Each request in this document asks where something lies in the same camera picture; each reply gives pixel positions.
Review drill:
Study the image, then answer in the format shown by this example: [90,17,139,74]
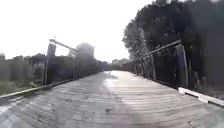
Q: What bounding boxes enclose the wooden bridge railing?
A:
[128,39,224,108]
[0,38,101,100]

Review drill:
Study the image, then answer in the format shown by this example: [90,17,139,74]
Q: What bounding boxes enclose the row of dark trees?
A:
[121,0,224,91]

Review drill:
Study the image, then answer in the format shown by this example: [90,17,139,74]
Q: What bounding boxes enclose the distant building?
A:
[111,57,130,66]

